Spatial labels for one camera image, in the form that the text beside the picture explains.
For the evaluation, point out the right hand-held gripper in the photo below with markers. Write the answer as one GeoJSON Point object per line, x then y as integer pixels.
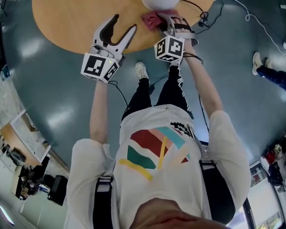
{"type": "Point", "coordinates": [169, 48]}

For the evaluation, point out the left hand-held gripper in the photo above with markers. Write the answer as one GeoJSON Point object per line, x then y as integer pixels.
{"type": "Point", "coordinates": [96, 65]}

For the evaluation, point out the pink cloth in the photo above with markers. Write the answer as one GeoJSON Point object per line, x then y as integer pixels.
{"type": "Point", "coordinates": [151, 20]}

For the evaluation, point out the person's right forearm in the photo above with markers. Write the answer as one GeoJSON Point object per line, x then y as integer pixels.
{"type": "Point", "coordinates": [202, 85]}

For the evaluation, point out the person's left forearm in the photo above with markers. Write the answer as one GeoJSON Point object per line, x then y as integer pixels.
{"type": "Point", "coordinates": [99, 113]}

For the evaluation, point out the person's right hand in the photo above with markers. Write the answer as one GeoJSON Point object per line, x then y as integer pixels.
{"type": "Point", "coordinates": [181, 33]}

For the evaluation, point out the black wrist band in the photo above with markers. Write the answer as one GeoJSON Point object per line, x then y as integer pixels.
{"type": "Point", "coordinates": [193, 55]}

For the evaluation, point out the person's right white shoe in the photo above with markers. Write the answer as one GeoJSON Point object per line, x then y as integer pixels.
{"type": "Point", "coordinates": [174, 65]}

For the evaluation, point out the person's white shoe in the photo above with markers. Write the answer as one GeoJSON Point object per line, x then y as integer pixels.
{"type": "Point", "coordinates": [174, 65]}
{"type": "Point", "coordinates": [141, 69]}

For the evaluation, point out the person's left white shoe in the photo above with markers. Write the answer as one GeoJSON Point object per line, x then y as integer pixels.
{"type": "Point", "coordinates": [141, 69]}

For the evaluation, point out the black striped trousers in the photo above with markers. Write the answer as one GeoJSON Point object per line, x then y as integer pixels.
{"type": "Point", "coordinates": [140, 96]}

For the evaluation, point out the white printed t-shirt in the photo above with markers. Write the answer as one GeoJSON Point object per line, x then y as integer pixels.
{"type": "Point", "coordinates": [176, 187]}

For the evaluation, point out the black case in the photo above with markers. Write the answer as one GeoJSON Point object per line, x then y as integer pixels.
{"type": "Point", "coordinates": [58, 190]}

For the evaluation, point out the person's head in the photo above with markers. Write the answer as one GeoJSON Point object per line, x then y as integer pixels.
{"type": "Point", "coordinates": [171, 217]}

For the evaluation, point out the wooden cabinet with white frame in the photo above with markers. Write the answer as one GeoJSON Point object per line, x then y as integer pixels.
{"type": "Point", "coordinates": [19, 142]}

